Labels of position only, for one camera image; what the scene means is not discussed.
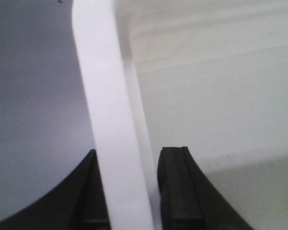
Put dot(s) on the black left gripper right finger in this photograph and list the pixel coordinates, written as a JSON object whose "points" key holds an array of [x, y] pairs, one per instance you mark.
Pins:
{"points": [[189, 201]]}

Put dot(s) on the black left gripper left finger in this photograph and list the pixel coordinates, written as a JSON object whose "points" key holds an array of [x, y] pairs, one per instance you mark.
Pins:
{"points": [[76, 203]]}

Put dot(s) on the white plastic tote box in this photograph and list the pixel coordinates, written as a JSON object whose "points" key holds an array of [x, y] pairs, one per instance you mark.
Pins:
{"points": [[211, 75]]}

